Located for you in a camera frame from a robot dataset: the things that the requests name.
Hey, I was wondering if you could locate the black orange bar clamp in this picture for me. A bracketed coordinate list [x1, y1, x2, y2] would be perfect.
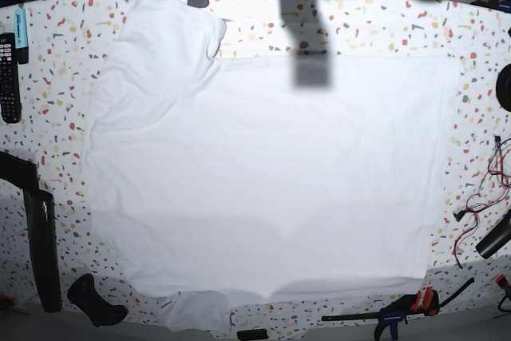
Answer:
[321, 277, 475, 341]

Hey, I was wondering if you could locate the black round object right edge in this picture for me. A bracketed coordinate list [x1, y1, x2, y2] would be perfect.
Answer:
[496, 64, 511, 112]

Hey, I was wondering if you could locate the red black wire bundle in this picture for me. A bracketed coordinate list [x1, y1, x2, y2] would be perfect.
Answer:
[452, 135, 511, 270]

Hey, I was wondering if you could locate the black TV remote control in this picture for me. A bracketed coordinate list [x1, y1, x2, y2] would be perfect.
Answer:
[0, 33, 22, 124]

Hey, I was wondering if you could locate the teal highlighter marker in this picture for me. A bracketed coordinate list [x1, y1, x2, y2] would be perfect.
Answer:
[14, 8, 29, 65]

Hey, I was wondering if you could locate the white T-shirt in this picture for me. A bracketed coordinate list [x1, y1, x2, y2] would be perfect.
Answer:
[81, 0, 460, 331]

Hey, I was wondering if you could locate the orange clip right edge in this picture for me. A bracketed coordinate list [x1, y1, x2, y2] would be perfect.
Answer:
[495, 275, 510, 291]

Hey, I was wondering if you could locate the terrazzo pattern table cloth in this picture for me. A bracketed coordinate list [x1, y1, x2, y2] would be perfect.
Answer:
[1, 0, 510, 339]

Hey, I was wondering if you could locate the small black box bottom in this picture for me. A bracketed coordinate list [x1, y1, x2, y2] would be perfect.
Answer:
[236, 329, 269, 341]

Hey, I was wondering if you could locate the black cylinder right edge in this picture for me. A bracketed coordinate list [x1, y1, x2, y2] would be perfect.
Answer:
[476, 211, 511, 260]

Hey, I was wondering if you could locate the black bar clamp left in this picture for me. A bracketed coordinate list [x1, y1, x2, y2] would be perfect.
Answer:
[1, 153, 62, 313]

